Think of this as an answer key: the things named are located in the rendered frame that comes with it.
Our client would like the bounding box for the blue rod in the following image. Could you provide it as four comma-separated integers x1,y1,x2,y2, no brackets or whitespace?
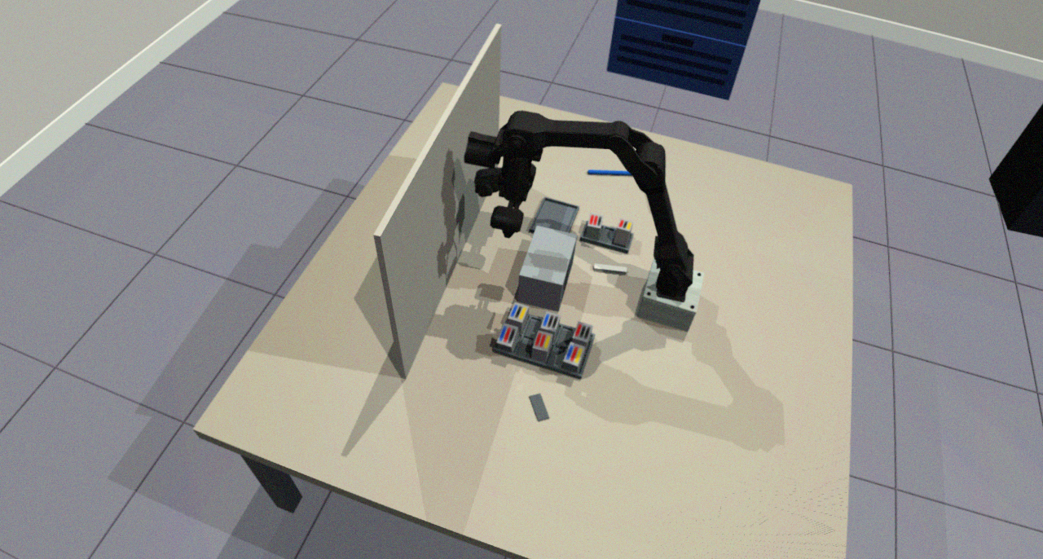
588,169,632,176

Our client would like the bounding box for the beige board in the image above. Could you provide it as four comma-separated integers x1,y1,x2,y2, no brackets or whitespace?
373,24,501,379

